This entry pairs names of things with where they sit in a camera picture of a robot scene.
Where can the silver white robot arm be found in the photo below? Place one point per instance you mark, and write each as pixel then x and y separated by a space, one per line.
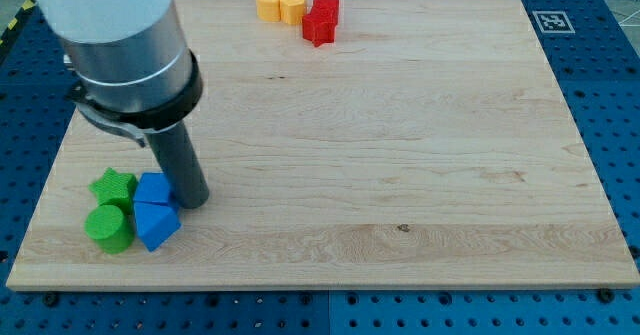
pixel 137 76

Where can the red star block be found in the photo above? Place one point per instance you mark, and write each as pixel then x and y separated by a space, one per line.
pixel 318 27

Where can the yellow heart block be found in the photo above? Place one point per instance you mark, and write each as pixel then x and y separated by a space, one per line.
pixel 268 10

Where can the green star block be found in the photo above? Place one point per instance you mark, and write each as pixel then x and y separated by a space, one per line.
pixel 115 188

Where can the light wooden board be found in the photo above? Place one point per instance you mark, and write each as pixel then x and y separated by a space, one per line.
pixel 429 147

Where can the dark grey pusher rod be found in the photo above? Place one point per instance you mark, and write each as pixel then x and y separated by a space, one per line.
pixel 175 154

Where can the red cylinder block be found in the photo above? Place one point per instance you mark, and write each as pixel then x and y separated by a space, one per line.
pixel 327 3

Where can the yellow hexagon block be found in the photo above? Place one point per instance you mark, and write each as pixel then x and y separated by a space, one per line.
pixel 292 11

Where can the blue cube block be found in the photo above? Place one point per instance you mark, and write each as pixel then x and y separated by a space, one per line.
pixel 154 188

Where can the blue triangle block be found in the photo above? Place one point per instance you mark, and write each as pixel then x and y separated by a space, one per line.
pixel 155 223

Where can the green cylinder block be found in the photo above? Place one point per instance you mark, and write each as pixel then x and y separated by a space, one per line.
pixel 109 228

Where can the white fiducial marker tag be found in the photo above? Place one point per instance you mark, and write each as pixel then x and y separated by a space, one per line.
pixel 553 22

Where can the yellow black hazard tape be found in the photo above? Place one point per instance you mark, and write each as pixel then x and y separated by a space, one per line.
pixel 16 24

